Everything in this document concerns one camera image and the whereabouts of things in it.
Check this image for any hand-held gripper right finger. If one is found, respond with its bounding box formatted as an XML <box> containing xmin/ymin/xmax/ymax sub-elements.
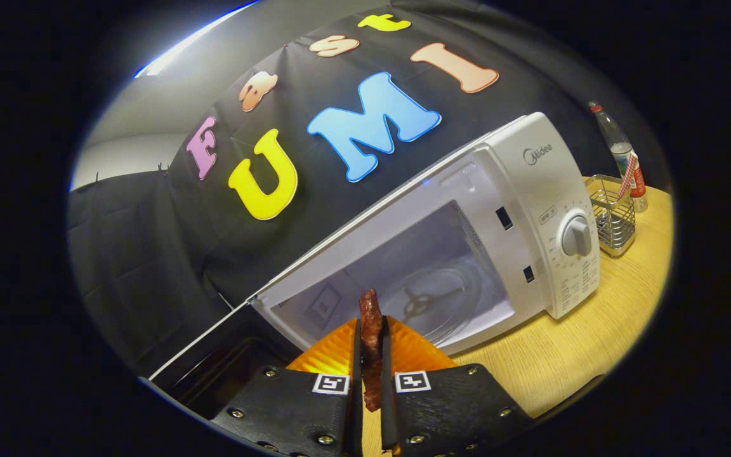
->
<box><xmin>380</xmin><ymin>315</ymin><xmax>534</xmax><ymax>457</ymax></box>

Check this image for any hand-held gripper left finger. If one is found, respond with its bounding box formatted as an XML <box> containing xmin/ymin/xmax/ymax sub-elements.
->
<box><xmin>210</xmin><ymin>317</ymin><xmax>364</xmax><ymax>457</ymax></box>

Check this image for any dark red meat strip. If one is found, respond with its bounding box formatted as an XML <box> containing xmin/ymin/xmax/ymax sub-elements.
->
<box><xmin>359</xmin><ymin>289</ymin><xmax>384</xmax><ymax>413</ymax></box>

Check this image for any white toaster oven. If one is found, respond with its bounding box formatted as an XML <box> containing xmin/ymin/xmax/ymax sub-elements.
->
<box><xmin>147</xmin><ymin>112</ymin><xmax>601</xmax><ymax>423</ymax></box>

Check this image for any glass turntable plate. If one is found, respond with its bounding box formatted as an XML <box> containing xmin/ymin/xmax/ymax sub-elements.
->
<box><xmin>381</xmin><ymin>267</ymin><xmax>490</xmax><ymax>347</ymax></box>

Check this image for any red striped straw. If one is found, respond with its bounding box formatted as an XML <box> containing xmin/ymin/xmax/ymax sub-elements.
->
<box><xmin>617</xmin><ymin>152</ymin><xmax>638</xmax><ymax>201</ymax></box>

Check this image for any clear bottle with red label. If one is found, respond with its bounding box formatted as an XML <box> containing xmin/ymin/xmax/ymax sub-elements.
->
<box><xmin>588</xmin><ymin>100</ymin><xmax>649</xmax><ymax>213</ymax></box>

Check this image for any metal wire basket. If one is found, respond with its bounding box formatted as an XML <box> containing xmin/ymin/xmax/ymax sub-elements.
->
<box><xmin>584</xmin><ymin>175</ymin><xmax>637</xmax><ymax>258</ymax></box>

